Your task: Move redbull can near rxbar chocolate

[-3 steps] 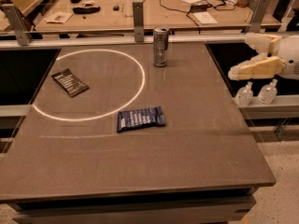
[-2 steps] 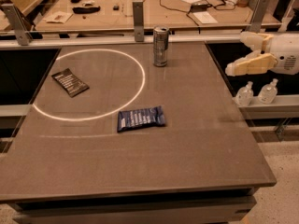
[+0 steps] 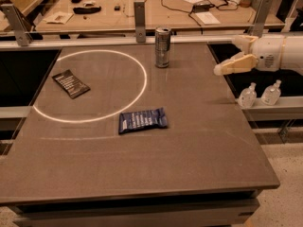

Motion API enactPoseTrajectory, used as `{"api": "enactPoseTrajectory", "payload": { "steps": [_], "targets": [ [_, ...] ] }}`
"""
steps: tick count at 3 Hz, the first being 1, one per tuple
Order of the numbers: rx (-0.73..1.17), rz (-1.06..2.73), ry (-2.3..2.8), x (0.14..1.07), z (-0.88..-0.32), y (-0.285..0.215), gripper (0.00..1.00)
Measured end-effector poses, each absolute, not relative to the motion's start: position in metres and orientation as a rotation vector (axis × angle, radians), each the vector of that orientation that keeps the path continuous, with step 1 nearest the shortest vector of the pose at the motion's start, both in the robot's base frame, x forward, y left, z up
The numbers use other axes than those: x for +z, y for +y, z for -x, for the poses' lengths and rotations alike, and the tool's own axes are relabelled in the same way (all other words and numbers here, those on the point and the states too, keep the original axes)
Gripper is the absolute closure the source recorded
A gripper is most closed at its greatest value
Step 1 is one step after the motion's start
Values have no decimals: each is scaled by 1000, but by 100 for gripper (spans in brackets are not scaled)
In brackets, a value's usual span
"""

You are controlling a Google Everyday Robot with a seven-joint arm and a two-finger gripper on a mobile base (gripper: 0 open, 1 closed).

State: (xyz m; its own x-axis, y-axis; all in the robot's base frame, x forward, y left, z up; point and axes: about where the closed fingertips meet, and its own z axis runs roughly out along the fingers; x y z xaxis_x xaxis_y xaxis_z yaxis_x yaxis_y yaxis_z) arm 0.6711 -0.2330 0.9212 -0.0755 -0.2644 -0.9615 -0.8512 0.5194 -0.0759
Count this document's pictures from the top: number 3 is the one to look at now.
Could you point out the blue snack bar wrapper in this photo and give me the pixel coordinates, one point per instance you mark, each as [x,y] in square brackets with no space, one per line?
[142,120]

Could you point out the white paper sheet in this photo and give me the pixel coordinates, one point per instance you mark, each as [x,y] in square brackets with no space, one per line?
[207,18]

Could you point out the clear sanitizer bottle right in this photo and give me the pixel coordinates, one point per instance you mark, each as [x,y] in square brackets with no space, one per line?
[271,94]

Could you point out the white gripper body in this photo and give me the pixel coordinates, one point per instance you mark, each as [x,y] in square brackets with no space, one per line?
[267,53]

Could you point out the metal bracket post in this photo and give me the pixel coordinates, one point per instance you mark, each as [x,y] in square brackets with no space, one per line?
[139,21]
[262,12]
[14,17]

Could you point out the metal rail bar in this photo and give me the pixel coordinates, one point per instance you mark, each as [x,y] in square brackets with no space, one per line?
[53,44]

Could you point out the silver redbull can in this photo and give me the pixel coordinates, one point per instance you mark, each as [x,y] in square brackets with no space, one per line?
[162,46]

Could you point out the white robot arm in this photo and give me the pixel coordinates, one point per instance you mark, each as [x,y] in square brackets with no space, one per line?
[291,54]

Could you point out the small black object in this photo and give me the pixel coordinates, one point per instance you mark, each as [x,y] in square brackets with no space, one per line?
[117,7]

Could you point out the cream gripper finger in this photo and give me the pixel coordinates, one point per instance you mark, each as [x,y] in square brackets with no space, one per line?
[244,42]
[239,63]

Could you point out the clear sanitizer bottle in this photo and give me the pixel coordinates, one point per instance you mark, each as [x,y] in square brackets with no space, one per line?
[271,94]
[248,96]

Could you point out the middle metal bracket post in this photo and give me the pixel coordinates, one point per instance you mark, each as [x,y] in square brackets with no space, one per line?
[139,21]

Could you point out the right metal bracket post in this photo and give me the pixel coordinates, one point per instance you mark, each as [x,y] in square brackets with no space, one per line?
[262,12]

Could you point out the wooden back desk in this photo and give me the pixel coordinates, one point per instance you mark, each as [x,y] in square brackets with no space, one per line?
[175,14]

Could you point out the left metal bracket post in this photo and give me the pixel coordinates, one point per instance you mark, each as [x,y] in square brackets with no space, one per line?
[14,17]

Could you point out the black rxbar chocolate wrapper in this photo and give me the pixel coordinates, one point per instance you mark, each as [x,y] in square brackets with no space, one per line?
[71,84]

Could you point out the black power adapter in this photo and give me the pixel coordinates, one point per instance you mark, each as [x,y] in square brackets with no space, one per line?
[201,7]

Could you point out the clear sanitizer bottle left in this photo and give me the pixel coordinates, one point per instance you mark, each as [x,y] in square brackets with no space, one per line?
[248,96]

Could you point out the white card on desk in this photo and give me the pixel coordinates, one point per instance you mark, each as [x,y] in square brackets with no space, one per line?
[58,18]

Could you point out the black oblong case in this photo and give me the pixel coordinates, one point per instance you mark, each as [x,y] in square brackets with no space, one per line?
[91,10]

